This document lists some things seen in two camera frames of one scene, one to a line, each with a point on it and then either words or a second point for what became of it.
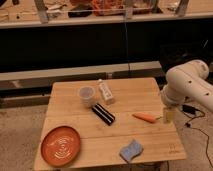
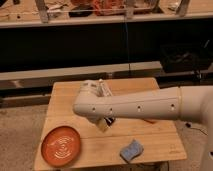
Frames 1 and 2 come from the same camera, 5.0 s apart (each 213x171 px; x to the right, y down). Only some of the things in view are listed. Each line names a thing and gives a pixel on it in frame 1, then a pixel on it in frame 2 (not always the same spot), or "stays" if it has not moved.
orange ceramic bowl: x=60 y=146 stays
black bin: x=173 y=55 stays
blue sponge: x=134 y=149 stays
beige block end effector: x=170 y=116 to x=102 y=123
